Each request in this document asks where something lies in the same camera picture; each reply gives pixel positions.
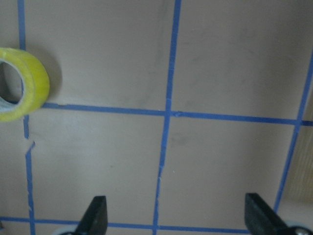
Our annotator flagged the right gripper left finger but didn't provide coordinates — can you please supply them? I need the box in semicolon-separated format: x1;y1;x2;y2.
75;196;108;235

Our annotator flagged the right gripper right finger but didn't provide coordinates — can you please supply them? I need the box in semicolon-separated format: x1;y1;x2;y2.
245;193;293;235

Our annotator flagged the yellow tape roll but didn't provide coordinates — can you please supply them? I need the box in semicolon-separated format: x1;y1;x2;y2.
0;47;50;122

